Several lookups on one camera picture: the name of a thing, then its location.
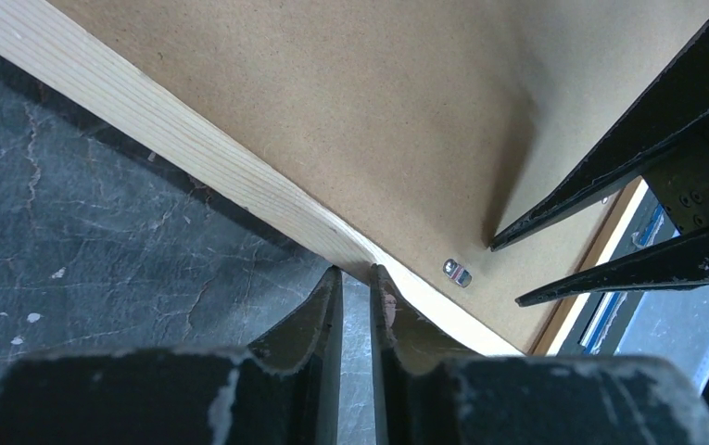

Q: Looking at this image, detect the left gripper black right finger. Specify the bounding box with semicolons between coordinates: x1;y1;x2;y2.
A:
369;264;709;444

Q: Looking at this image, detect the white slotted cable duct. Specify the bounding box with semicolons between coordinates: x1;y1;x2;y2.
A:
615;286;709;392

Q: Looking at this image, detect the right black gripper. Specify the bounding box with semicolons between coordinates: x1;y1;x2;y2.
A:
490;20;709;307

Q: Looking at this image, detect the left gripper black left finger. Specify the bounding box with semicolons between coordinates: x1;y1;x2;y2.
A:
0;267;343;444

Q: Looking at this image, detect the brown backing board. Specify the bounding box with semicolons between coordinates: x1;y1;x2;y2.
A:
57;1;709;351

